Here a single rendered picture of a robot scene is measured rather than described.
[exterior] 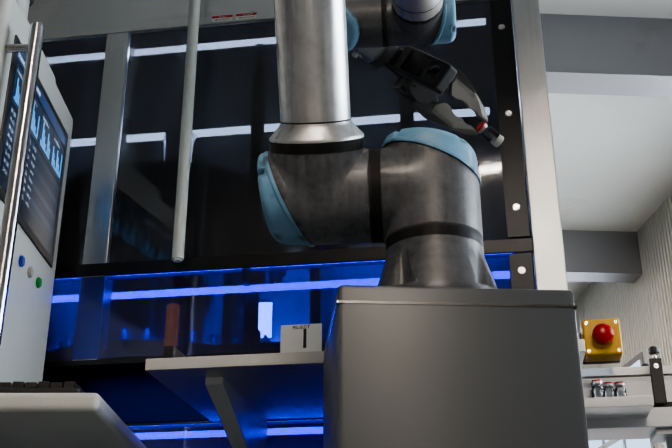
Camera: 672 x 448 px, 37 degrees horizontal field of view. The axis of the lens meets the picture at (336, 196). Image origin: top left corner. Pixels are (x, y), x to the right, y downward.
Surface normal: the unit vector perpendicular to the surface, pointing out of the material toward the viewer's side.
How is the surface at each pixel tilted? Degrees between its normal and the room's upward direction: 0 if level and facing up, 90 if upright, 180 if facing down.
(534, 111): 90
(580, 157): 180
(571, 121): 180
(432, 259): 73
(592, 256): 90
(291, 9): 121
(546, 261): 90
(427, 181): 91
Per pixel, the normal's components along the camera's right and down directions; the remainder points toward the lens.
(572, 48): 0.07, -0.41
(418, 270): -0.36, -0.64
